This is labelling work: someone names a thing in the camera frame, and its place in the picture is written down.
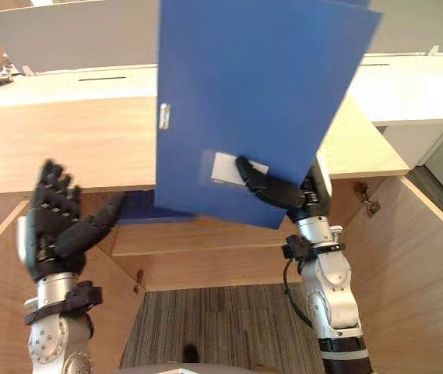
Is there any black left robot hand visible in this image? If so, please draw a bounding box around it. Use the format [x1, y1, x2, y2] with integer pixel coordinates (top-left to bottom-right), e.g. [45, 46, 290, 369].
[16, 158, 125, 281]

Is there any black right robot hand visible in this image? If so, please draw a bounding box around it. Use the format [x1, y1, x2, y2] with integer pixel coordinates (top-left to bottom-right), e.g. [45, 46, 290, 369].
[235, 150, 333, 224]

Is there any blue folder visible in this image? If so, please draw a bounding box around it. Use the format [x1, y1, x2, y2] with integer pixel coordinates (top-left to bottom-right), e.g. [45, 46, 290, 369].
[153, 0, 385, 230]

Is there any wooden cabinet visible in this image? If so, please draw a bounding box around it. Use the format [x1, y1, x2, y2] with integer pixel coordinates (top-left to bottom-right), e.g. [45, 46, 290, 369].
[0, 95, 411, 291]

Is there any metal door hinge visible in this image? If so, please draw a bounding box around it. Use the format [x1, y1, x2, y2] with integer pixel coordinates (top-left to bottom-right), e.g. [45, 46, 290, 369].
[132, 269, 146, 294]
[355, 182, 381, 217]

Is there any white desk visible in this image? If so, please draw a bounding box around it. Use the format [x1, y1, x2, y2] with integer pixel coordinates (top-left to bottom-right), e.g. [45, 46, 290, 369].
[0, 64, 159, 111]
[347, 52, 443, 126]

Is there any small metal clamp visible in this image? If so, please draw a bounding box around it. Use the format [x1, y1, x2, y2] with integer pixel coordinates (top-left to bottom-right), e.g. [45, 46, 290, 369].
[0, 64, 20, 87]

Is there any dark robot foot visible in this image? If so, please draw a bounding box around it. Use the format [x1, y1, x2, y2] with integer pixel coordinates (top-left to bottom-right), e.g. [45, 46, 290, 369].
[181, 342, 201, 364]

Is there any grey desk partition panel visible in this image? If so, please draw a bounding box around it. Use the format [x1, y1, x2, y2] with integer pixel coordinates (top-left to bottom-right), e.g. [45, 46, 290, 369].
[0, 0, 160, 74]

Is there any white drawer pedestal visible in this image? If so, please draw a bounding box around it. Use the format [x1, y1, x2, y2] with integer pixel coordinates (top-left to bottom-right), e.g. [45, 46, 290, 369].
[382, 123, 443, 193]

